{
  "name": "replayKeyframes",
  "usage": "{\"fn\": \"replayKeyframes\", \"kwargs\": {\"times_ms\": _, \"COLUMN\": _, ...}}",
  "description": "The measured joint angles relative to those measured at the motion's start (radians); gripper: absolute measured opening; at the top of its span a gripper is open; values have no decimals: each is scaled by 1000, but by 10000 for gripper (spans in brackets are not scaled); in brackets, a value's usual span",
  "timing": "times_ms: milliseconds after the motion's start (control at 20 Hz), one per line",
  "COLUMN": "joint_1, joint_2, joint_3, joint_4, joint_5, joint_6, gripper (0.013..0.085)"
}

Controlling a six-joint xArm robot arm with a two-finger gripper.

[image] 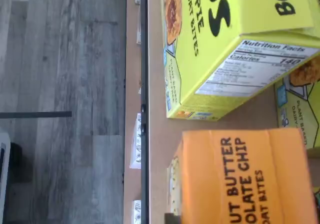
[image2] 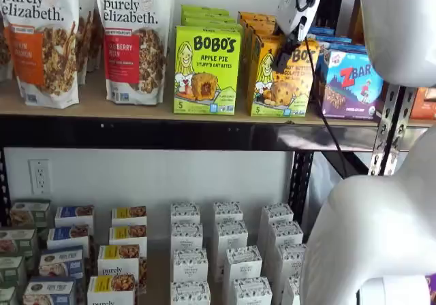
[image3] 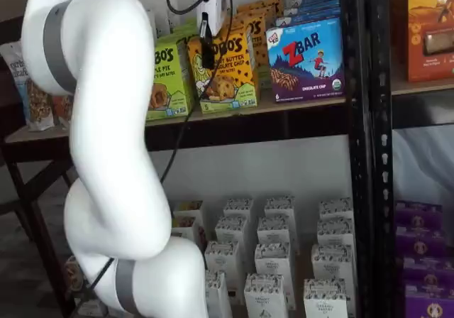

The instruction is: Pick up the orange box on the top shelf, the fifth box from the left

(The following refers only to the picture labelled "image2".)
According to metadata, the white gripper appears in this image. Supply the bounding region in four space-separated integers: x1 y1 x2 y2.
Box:
274 0 324 76

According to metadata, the orange Bobo's box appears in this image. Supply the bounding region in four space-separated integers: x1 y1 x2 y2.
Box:
242 20 285 98
237 10 277 25
251 33 320 118

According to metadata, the purple blue Zbar box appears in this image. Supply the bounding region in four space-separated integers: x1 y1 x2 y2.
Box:
315 35 353 46
315 47 385 121
320 42 368 56
307 27 337 37

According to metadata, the green Bobo's apple pie box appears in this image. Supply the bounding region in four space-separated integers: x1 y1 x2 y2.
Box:
181 14 238 25
182 20 245 81
181 4 231 17
174 25 242 116

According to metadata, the brown orange box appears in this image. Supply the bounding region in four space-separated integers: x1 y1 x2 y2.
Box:
409 86 436 121

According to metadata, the black shelf beam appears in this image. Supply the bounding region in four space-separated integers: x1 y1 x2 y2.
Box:
0 113 426 153

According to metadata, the white floral print box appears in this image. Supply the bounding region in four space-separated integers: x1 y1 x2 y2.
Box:
170 222 204 252
276 243 308 279
215 219 249 252
281 274 302 305
170 280 212 305
170 202 202 225
232 276 274 305
213 201 244 223
266 220 305 248
222 244 264 280
260 203 295 225
170 248 209 283

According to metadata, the wooden shelf board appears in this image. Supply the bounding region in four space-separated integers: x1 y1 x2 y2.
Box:
134 246 236 305
0 68 436 127

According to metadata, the yellow banana nut box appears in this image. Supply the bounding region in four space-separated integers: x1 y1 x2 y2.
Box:
97 244 149 294
110 206 149 228
87 274 138 305
108 224 149 248

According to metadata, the blue mix box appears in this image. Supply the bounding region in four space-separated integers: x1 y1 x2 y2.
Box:
38 246 85 280
54 205 95 231
22 276 78 305
46 224 91 252

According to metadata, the green mix box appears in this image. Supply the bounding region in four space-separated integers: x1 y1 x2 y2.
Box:
9 200 52 230
0 255 28 287
0 227 38 262
0 285 18 305

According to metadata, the granola bag red label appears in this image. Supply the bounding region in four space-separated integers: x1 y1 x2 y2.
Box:
94 0 172 106

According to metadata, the white granola bag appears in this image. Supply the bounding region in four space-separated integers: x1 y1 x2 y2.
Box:
77 0 105 86
0 12 15 83

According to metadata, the granola bag orange label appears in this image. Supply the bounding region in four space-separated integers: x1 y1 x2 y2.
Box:
0 0 80 109

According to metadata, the perforated metal shelf post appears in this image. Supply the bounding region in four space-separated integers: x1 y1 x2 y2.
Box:
369 83 408 177

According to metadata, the black perforated shelf post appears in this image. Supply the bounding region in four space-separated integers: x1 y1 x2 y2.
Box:
0 147 10 228
291 0 341 233

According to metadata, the white wall outlet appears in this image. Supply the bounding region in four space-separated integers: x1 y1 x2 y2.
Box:
28 159 52 195

